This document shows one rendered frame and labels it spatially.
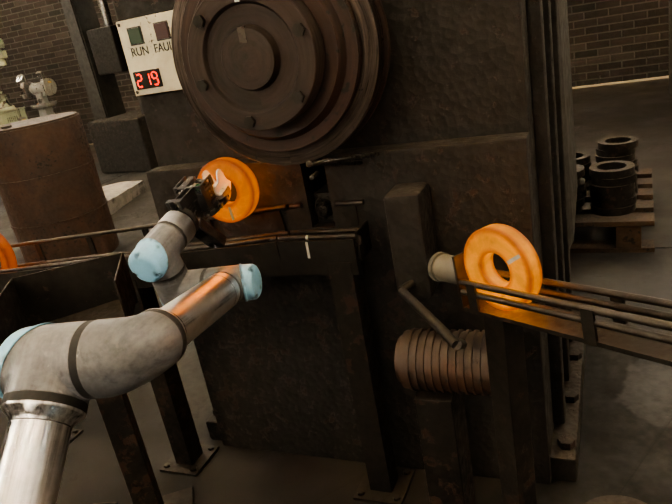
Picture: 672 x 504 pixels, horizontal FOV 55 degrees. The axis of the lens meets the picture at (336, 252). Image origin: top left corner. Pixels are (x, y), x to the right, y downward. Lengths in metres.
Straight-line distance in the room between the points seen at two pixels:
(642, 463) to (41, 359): 1.42
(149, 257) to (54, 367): 0.36
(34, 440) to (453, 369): 0.74
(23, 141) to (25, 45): 6.60
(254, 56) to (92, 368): 0.65
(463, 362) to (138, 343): 0.62
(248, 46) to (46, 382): 0.70
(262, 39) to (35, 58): 9.35
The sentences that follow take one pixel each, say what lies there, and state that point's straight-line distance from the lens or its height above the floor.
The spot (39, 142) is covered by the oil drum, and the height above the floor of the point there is 0.78.
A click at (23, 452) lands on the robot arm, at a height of 0.69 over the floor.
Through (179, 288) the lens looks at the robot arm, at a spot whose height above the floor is 0.71.
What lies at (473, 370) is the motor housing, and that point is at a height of 0.49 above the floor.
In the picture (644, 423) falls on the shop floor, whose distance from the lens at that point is 1.98.
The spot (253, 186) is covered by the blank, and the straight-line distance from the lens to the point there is 1.50.
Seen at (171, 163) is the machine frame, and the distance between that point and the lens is 1.76.
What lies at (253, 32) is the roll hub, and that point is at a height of 1.16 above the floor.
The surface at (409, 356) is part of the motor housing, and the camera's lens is 1.31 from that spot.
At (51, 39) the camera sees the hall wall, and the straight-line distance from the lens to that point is 10.27.
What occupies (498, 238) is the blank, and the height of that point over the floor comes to 0.77.
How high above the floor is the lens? 1.17
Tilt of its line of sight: 20 degrees down
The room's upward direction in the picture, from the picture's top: 11 degrees counter-clockwise
